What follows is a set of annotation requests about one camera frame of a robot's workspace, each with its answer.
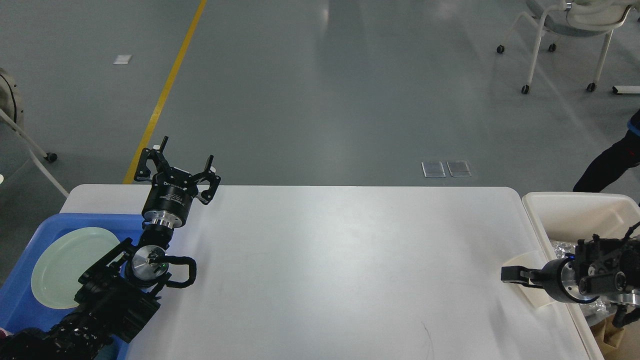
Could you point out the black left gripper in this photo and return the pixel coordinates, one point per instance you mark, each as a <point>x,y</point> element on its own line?
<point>171,196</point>

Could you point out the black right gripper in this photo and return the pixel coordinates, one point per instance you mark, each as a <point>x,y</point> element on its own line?
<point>557,278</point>

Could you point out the white paper cup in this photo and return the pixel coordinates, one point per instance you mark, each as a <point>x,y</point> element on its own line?
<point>535,259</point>

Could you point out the silver foil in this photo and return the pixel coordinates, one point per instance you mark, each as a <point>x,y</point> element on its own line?
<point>594,312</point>

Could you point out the pale green plate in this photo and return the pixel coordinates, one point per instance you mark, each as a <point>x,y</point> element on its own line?
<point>55,277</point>

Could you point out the brown paper bag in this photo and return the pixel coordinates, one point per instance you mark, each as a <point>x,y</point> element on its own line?
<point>607,336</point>

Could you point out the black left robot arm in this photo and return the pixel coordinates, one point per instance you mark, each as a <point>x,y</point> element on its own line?
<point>152,264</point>

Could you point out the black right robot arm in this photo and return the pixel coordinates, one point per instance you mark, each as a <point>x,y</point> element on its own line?
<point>606,269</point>

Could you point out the white plastic bin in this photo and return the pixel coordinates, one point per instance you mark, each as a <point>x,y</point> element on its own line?
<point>569,217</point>

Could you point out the floor outlet plate right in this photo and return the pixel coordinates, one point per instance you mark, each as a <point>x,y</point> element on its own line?
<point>459,169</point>

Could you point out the floor outlet plate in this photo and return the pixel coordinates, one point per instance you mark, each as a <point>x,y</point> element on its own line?
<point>459,169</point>
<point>433,169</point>

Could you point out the floor outlet plate left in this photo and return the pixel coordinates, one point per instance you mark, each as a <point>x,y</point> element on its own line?
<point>433,169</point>

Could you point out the person in black clothes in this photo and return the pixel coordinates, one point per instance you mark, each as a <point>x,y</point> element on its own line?
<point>613,162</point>

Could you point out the grey chair at left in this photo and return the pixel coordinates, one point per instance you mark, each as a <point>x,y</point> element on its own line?
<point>12,112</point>

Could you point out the blue plastic tray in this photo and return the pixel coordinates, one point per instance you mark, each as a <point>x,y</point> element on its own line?
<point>20,310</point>

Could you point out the white rolling chair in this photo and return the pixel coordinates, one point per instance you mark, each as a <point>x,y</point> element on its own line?
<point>573,19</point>

